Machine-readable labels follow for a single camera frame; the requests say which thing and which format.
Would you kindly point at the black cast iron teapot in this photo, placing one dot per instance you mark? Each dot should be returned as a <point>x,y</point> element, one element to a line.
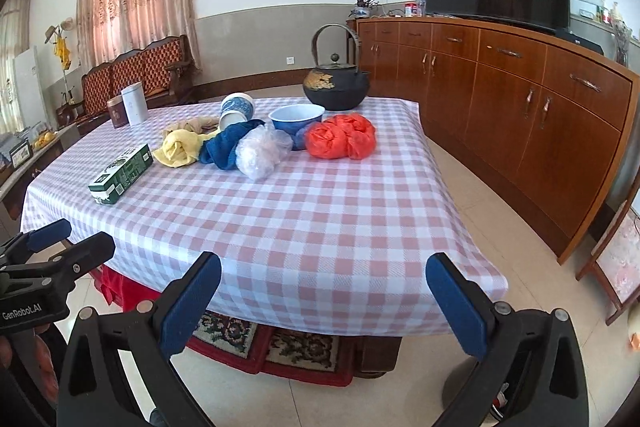
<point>336,86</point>

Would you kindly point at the orange plastic bag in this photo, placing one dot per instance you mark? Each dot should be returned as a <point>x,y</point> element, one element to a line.
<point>341,136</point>

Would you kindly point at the wooden sideboard cabinet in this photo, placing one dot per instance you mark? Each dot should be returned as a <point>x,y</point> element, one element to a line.
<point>542,121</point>

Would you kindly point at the carved wooden side stand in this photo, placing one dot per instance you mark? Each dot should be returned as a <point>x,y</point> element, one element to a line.
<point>591,267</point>

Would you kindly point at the clear plastic bag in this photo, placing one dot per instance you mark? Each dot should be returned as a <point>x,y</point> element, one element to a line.
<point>261,151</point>

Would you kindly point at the glass vase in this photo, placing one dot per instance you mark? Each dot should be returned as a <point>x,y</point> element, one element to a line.
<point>622,39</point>

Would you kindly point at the pink floral bag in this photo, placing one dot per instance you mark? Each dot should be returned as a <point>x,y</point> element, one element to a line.
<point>620,260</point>

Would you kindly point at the white cylindrical canister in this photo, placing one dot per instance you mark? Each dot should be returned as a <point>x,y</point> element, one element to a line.
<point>135,104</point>

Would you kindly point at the person's left hand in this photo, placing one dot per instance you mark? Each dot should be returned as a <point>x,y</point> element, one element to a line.
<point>29,348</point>

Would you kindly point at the beige cloth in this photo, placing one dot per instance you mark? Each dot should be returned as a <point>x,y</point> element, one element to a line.
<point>198,125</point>

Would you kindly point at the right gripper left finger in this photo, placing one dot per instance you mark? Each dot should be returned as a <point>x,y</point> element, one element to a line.
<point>94,388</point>

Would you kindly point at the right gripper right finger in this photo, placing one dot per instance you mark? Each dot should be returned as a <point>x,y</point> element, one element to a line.
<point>524,367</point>

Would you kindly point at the blue ceramic bowl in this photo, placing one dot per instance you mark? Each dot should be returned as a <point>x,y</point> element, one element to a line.
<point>295,119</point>

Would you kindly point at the red patterned rug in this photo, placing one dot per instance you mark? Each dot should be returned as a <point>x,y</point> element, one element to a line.
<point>311,358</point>

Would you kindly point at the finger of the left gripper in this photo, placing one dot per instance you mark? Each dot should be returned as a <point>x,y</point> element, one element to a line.
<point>21,247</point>
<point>75,259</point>

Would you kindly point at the wooden bench sofa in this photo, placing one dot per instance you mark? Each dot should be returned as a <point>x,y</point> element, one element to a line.
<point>165,68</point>

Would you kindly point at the blue patterned paper cup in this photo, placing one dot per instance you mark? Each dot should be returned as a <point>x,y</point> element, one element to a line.
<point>236,107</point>

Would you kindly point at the black set-top box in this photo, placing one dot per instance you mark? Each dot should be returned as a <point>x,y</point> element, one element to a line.
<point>569,36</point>

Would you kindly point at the dark blue towel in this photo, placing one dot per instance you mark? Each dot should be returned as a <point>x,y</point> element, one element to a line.
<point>221,149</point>

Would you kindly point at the yellow cloth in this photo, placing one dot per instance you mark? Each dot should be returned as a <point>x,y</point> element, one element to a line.
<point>181,148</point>

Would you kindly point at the green white carton box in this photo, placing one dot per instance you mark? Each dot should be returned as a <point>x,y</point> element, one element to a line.
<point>115,179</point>

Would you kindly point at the small potted plant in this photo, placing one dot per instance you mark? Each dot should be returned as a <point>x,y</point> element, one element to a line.
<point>364,9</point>

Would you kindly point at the brown tea tin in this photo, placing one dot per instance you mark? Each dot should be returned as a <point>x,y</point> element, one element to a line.
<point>117,111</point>

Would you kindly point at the pink checkered tablecloth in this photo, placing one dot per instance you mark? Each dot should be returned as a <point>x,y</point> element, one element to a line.
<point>335,247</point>

